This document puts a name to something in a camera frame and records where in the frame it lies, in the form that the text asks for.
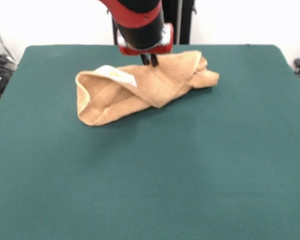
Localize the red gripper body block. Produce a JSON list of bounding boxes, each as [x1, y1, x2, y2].
[[118, 22, 175, 56]]

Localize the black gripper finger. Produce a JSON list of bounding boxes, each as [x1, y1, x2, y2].
[[140, 53, 152, 67], [150, 52, 160, 69]]

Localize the tan terry towel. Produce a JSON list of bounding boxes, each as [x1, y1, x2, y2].
[[75, 49, 220, 127]]

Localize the dark green table cloth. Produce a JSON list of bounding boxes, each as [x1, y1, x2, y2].
[[0, 43, 300, 240]]

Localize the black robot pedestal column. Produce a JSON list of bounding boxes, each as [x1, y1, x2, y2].
[[111, 0, 192, 46]]

